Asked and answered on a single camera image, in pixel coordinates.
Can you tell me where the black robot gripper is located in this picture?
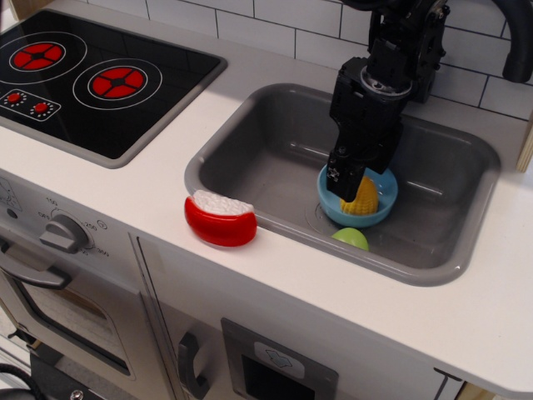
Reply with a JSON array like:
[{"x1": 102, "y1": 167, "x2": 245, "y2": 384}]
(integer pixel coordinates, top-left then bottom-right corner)
[{"x1": 326, "y1": 38, "x2": 413, "y2": 201}]

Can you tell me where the yellow toy corn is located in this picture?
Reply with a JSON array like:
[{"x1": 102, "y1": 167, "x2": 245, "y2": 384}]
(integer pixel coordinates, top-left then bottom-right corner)
[{"x1": 340, "y1": 176, "x2": 379, "y2": 216}]

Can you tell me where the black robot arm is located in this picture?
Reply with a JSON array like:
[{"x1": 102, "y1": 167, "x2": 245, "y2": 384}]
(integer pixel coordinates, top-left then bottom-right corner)
[{"x1": 326, "y1": 1, "x2": 450, "y2": 202}]

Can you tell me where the light blue plastic bowl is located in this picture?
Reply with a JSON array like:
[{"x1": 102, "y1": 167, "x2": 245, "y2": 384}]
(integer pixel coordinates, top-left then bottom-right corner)
[{"x1": 316, "y1": 166, "x2": 398, "y2": 228}]

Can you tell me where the grey toy sink basin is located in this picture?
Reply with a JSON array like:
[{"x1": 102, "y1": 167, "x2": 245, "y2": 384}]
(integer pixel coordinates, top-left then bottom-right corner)
[{"x1": 185, "y1": 84, "x2": 501, "y2": 286}]

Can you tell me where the green toy ball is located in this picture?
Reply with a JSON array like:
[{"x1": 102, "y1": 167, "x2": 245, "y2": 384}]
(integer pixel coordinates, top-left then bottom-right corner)
[{"x1": 331, "y1": 227, "x2": 370, "y2": 251}]

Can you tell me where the red white toy sushi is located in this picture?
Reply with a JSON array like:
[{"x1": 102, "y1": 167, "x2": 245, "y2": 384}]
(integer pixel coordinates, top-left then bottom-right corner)
[{"x1": 184, "y1": 190, "x2": 257, "y2": 247}]

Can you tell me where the black faucet spout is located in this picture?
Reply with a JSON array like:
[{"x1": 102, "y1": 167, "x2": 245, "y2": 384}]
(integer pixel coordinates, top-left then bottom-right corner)
[{"x1": 493, "y1": 0, "x2": 532, "y2": 83}]

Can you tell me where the grey dishwasher panel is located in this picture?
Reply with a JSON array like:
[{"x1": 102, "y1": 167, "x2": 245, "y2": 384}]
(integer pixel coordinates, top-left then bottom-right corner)
[{"x1": 221, "y1": 318, "x2": 339, "y2": 400}]

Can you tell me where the black toy stovetop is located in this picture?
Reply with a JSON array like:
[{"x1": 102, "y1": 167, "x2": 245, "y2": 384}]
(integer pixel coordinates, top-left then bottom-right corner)
[{"x1": 1, "y1": 10, "x2": 227, "y2": 169}]

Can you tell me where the grey oven knob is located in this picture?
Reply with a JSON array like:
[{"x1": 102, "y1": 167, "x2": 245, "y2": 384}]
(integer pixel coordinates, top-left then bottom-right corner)
[{"x1": 39, "y1": 214, "x2": 89, "y2": 254}]

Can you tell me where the toy oven door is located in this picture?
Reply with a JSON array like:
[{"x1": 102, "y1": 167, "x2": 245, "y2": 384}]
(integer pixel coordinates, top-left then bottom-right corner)
[{"x1": 1, "y1": 267, "x2": 174, "y2": 399}]

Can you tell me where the grey cabinet door handle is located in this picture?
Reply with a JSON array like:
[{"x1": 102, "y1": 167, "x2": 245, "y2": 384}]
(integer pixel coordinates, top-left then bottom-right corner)
[{"x1": 177, "y1": 332, "x2": 210, "y2": 399}]

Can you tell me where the grey oven door handle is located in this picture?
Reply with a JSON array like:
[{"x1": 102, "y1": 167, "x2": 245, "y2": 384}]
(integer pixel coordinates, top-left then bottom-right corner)
[{"x1": 1, "y1": 238, "x2": 72, "y2": 290}]

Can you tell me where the black cable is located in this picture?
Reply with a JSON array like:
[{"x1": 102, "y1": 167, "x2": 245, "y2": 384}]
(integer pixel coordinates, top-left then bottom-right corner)
[{"x1": 0, "y1": 361, "x2": 53, "y2": 400}]

